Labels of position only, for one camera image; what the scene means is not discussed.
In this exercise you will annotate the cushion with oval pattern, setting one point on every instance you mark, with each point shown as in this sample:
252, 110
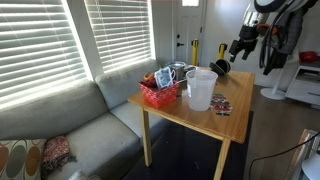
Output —
20, 160

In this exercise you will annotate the yellow post with black band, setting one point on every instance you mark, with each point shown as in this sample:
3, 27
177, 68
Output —
195, 53
222, 50

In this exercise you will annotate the red object on cabinet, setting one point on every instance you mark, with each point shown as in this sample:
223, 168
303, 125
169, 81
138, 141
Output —
308, 56

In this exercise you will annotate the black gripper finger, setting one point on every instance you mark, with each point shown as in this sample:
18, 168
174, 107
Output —
246, 54
233, 53

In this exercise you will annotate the light wooden board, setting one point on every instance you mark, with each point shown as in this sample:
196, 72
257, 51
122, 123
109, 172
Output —
300, 156

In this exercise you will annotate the dark hanging jacket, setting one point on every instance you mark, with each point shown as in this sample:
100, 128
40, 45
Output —
290, 36

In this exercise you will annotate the red patterned fringed scarf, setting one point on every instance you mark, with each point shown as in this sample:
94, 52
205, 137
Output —
56, 151

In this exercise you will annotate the white packaged face mask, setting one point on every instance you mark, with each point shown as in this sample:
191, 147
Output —
164, 78

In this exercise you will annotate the light wooden table leg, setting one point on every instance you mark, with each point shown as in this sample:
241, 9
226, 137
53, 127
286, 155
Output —
221, 160
146, 140

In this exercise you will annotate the red woven basket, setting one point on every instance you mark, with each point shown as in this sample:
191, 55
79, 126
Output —
159, 95

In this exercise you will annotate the red green patterned cloth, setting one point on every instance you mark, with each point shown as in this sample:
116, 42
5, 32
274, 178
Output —
221, 105

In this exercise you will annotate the white cabinet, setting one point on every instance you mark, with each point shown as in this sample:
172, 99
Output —
305, 86

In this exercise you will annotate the wide white window blind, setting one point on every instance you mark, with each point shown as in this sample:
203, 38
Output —
36, 50

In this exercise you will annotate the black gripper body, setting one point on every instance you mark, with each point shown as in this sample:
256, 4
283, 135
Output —
248, 35

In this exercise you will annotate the white round object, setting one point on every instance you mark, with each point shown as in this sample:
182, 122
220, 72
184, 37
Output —
313, 168

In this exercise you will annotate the white coat stand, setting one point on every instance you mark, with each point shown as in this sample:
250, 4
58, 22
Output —
273, 94

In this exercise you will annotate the white door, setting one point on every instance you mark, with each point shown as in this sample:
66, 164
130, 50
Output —
190, 23

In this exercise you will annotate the narrow white window blind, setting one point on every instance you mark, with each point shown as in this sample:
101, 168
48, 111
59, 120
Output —
121, 33

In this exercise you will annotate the grey fabric sofa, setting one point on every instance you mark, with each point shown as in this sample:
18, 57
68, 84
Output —
83, 116

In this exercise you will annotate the silver metal cup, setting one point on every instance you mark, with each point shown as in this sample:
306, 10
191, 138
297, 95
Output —
176, 68

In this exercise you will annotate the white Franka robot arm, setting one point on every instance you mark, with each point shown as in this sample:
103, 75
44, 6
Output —
266, 18

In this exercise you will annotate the translucent white plastic cup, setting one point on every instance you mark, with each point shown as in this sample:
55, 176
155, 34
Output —
201, 91

